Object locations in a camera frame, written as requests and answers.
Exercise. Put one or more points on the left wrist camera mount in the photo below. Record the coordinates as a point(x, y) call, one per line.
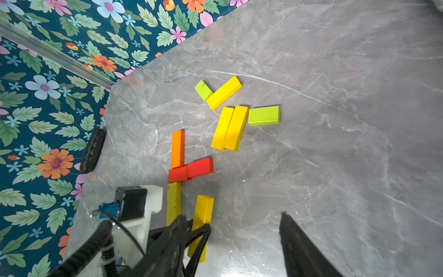
point(133, 208)

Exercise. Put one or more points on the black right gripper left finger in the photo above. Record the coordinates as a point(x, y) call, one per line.
point(165, 257)

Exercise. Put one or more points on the yellow block pair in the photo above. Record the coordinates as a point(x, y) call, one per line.
point(221, 129)
point(236, 128)

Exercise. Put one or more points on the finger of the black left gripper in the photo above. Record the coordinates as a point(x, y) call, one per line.
point(201, 235)

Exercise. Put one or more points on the black oval pad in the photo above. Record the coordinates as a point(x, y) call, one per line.
point(92, 152)

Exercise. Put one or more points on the orange block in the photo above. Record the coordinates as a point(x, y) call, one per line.
point(178, 148)

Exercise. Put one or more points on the lime green block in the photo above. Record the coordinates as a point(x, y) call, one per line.
point(264, 116)
point(203, 90)

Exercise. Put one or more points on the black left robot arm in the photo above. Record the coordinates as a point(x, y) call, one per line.
point(96, 243)

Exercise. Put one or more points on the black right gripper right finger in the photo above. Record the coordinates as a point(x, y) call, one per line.
point(301, 257)

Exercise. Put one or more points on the red block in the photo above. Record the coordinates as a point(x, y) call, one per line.
point(200, 167)
point(179, 174)

